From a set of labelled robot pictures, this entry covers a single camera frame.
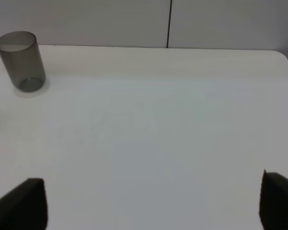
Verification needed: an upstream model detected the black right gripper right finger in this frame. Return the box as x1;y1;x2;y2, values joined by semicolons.
259;171;288;230

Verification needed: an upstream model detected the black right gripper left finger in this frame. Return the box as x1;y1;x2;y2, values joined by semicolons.
0;178;48;230

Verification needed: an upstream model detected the grey translucent plastic cup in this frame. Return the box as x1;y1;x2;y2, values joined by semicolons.
0;31;46;92

